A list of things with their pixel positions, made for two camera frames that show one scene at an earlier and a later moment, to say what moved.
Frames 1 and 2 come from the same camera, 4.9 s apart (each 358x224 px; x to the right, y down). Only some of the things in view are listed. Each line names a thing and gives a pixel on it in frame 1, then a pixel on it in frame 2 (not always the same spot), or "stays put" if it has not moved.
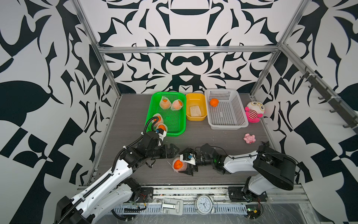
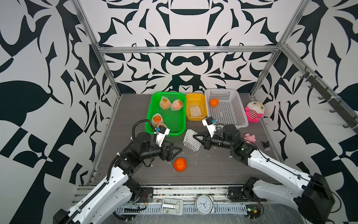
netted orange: x=162 y=126 stays put
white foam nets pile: x=195 y=111 stays put
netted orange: x=179 y=165 stays put
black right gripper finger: x=186 y=153 -> x=203 y=142
